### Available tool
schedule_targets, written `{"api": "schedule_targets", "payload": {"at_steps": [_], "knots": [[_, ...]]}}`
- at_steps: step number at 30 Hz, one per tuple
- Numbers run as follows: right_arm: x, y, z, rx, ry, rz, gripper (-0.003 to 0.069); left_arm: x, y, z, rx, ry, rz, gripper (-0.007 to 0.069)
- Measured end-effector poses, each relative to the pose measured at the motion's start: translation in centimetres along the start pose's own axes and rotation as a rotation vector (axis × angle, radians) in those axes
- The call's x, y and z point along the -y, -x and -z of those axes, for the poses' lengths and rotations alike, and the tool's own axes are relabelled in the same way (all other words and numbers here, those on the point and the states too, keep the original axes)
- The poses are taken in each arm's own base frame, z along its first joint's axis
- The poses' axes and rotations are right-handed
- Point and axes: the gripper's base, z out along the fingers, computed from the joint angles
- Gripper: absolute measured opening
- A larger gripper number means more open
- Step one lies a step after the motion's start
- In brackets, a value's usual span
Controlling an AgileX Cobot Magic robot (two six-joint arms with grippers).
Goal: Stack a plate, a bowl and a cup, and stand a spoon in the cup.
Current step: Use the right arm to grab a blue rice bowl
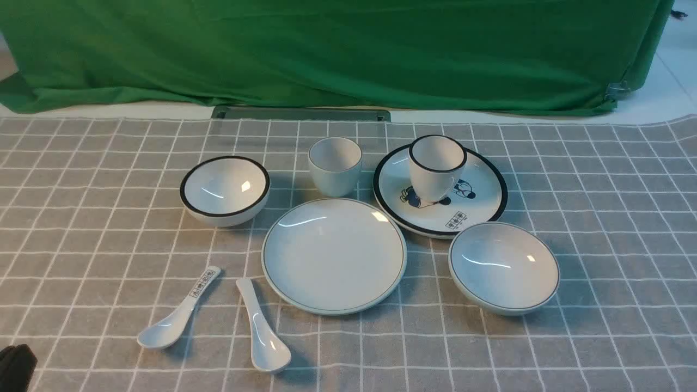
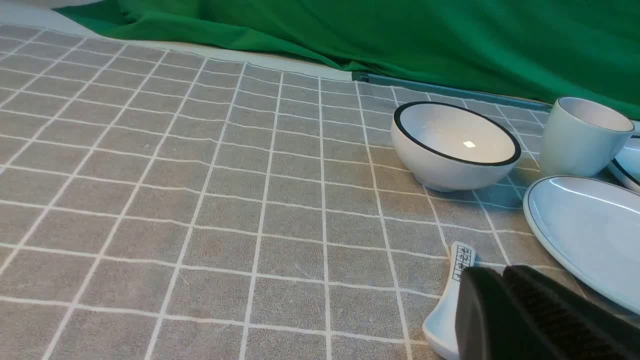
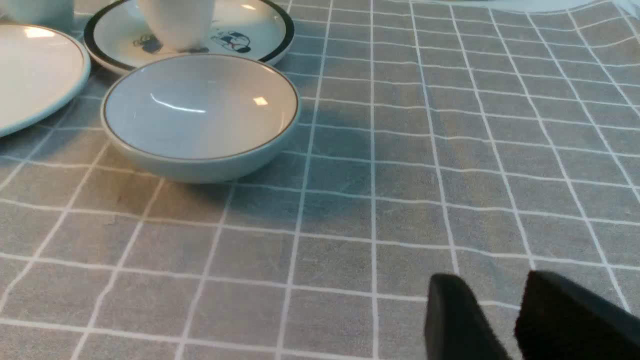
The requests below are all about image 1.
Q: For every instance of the plain white cup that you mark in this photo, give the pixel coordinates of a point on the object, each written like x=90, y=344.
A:
x=335, y=164

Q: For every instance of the thin rimmed white bowl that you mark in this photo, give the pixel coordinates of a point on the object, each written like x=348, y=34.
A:
x=503, y=268

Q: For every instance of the plain white spoon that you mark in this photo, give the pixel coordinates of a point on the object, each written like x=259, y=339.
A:
x=267, y=352

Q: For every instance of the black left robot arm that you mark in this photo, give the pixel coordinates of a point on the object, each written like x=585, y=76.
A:
x=17, y=366

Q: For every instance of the plain white plate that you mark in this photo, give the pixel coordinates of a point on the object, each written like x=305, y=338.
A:
x=334, y=256

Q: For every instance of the black rimmed white cup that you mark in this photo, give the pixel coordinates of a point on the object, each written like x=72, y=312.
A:
x=435, y=165

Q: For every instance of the black rimmed white bowl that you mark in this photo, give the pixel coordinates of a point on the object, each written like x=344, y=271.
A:
x=225, y=191

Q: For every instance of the cartoon printed black rimmed plate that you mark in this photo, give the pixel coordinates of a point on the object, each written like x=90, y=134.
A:
x=480, y=195

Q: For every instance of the green backdrop cloth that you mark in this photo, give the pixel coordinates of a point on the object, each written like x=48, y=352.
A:
x=542, y=58

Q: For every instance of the white spoon with print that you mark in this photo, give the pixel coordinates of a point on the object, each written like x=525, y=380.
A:
x=167, y=331

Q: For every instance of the metal clip on cloth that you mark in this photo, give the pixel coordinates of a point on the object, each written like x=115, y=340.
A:
x=618, y=91

